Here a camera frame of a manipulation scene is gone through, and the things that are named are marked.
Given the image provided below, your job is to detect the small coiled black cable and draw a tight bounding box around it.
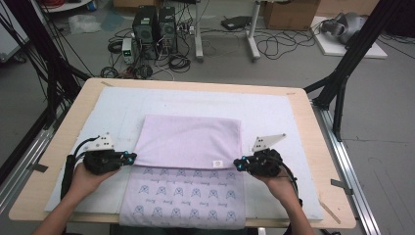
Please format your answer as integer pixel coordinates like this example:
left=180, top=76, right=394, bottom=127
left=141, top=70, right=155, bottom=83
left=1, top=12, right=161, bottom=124
left=107, top=38, right=123, bottom=55

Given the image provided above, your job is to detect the grey tape piece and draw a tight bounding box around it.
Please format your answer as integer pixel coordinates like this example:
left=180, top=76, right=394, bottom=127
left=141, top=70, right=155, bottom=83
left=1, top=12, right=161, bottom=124
left=330, top=178, right=355, bottom=196

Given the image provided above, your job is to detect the blue sheet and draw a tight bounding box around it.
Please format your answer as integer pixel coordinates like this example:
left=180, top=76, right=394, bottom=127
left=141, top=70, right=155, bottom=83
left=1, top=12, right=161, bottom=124
left=100, top=9, right=125, bottom=32

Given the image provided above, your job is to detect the aluminium rail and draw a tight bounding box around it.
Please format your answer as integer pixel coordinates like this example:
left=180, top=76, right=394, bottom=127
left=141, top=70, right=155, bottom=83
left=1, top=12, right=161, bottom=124
left=311, top=104, right=381, bottom=235
left=0, top=107, right=69, bottom=214

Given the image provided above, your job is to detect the brown cardboard box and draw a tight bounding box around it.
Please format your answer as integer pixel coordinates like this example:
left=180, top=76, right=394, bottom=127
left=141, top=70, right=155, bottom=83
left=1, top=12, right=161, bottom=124
left=262, top=0, right=321, bottom=31

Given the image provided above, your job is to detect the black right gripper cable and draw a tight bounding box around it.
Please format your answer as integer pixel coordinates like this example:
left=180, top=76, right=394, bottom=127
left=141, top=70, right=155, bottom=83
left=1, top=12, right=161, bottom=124
left=280, top=163, right=303, bottom=209

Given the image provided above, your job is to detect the person's left hand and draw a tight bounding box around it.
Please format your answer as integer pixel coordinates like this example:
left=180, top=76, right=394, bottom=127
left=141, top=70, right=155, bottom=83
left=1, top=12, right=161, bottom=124
left=69, top=163, right=119, bottom=200

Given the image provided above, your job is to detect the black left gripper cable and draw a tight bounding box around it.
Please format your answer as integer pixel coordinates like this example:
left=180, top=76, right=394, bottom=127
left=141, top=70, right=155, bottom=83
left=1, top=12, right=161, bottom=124
left=60, top=136, right=101, bottom=200

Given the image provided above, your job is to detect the white floor board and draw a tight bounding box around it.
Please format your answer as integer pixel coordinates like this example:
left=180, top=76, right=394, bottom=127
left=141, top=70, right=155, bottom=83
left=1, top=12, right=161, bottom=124
left=309, top=16, right=389, bottom=60

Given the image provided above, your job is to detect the pale pink printed towel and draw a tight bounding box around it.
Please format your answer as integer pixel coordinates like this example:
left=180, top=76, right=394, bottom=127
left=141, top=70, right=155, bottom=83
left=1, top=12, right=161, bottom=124
left=118, top=114, right=248, bottom=229

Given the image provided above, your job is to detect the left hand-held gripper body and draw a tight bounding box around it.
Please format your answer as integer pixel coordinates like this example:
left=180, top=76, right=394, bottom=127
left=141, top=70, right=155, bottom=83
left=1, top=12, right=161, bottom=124
left=82, top=132, right=127, bottom=175

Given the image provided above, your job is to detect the slim black computer tower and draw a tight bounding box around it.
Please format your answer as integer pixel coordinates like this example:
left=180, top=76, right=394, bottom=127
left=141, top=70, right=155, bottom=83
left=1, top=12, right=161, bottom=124
left=158, top=6, right=179, bottom=55

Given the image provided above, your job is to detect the white grid mat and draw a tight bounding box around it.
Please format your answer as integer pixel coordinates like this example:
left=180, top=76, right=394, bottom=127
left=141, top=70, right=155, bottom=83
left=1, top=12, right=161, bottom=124
left=43, top=86, right=325, bottom=221

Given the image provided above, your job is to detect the white cabinet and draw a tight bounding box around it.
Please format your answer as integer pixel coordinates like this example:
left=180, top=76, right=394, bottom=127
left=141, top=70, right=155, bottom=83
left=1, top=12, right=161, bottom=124
left=0, top=0, right=30, bottom=63

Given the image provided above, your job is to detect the black metal frame stand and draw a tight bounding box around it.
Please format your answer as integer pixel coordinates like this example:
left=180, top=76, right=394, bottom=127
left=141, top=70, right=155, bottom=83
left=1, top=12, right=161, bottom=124
left=302, top=0, right=405, bottom=142
left=0, top=0, right=92, bottom=131

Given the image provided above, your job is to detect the clear plastic bag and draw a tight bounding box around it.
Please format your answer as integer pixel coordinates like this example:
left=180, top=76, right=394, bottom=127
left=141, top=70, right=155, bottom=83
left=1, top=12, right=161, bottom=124
left=68, top=13, right=102, bottom=35

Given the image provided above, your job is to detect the white power supply box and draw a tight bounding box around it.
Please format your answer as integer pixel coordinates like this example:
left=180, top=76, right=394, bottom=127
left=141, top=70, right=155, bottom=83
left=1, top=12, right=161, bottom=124
left=121, top=37, right=135, bottom=65

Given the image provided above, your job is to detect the tangled black floor cable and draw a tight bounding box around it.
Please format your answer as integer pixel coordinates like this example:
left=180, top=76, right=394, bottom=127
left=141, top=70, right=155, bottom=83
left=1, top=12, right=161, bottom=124
left=254, top=19, right=324, bottom=62

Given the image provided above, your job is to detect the large black computer tower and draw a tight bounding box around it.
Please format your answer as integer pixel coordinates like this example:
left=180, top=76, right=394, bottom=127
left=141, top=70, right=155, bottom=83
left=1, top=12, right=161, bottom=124
left=131, top=5, right=160, bottom=61

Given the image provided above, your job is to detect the grey headset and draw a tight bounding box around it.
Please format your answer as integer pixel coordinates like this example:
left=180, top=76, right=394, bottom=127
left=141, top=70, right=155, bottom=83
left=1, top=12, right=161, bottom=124
left=320, top=12, right=368, bottom=45

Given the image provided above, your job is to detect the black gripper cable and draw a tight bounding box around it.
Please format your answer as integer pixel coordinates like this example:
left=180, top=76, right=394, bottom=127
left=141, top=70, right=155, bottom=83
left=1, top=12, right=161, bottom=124
left=280, top=163, right=303, bottom=209
left=60, top=136, right=101, bottom=200

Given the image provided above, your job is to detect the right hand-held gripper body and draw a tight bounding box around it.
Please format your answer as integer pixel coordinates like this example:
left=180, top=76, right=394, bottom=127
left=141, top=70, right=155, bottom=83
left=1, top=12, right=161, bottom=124
left=245, top=132, right=288, bottom=179

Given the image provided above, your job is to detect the flat black device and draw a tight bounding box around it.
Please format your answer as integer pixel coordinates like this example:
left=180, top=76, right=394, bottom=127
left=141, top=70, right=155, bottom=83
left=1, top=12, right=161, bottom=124
left=220, top=15, right=253, bottom=31

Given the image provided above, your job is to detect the person's right hand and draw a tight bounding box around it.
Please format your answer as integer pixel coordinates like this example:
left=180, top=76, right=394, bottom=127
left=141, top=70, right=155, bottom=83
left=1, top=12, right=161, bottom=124
left=254, top=172, right=300, bottom=207

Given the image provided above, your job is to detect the white desk leg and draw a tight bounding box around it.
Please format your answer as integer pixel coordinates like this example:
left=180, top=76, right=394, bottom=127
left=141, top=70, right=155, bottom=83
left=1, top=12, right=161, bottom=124
left=246, top=0, right=262, bottom=62
left=194, top=0, right=205, bottom=63

